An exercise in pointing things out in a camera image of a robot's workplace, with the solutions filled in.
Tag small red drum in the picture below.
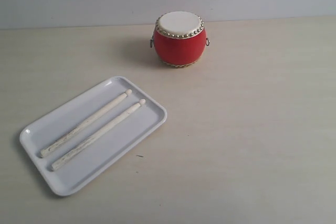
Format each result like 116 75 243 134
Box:
150 11 209 68

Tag white drumstick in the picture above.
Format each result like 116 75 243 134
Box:
39 89 133 158
51 99 146 171

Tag white plastic tray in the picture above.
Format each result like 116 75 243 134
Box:
19 76 167 196

